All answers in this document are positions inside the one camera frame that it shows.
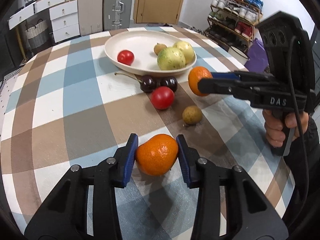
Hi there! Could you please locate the dark cherry with stem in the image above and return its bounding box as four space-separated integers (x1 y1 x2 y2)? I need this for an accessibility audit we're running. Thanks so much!
115 72 157 93

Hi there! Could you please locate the red cherry tomato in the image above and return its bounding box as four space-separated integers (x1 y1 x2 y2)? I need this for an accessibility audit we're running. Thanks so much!
117 50 135 66
151 86 175 110

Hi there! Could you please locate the purple bag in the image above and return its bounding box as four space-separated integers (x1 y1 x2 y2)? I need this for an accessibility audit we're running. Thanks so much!
245 38 268 73

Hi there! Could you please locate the yellow-green passion fruit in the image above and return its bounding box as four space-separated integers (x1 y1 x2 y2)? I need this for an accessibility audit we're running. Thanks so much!
173 41 195 64

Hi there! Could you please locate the white enamel bucket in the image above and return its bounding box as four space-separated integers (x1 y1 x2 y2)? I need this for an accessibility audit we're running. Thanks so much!
228 46 250 65

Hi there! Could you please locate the white drawer desk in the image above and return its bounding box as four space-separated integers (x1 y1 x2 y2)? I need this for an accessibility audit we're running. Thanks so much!
8 0 80 43

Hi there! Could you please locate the wooden door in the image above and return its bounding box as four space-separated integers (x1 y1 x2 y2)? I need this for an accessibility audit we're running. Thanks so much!
133 0 183 24

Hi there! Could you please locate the checkered tablecloth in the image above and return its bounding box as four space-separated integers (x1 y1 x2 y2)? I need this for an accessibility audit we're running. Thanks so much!
1 31 295 233

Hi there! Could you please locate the wooden shoe rack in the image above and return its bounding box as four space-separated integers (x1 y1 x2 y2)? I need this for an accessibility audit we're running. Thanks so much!
204 0 264 53

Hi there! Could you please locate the black cable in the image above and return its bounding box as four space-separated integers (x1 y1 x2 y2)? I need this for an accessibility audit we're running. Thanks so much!
287 35 311 221

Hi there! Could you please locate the cream oval plate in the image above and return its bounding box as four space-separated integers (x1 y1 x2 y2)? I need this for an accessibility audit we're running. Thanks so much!
104 30 197 77

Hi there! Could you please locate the dotted floor rug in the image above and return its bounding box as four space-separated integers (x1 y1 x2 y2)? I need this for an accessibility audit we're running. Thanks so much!
1 68 21 124

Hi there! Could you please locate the person's right hand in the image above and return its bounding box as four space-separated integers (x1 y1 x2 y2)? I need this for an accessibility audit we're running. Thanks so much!
263 109 300 147

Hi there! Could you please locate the woven laundry basket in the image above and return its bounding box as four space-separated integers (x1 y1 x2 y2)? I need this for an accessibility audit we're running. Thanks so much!
25 19 49 49

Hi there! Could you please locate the silver suitcase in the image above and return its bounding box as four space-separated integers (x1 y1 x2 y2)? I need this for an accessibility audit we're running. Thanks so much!
103 0 132 31

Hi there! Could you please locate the beige suitcase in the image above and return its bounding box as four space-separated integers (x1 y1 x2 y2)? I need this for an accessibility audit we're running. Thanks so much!
78 0 103 36

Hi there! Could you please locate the orange mandarin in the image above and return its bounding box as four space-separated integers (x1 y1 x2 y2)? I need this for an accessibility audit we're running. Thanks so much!
188 66 213 97
135 134 178 177

